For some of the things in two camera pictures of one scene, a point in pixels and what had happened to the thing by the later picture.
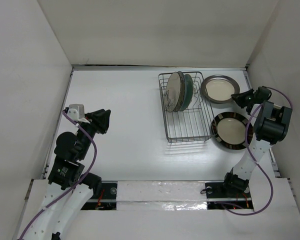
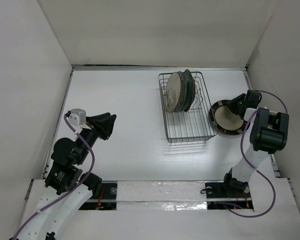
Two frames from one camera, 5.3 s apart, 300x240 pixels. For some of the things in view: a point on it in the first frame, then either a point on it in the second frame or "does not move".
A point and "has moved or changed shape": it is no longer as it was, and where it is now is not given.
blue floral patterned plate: [182, 92] does not move
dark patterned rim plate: [228, 130] has moved or changed shape
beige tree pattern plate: [172, 92] does not move
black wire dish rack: [194, 124] does not move
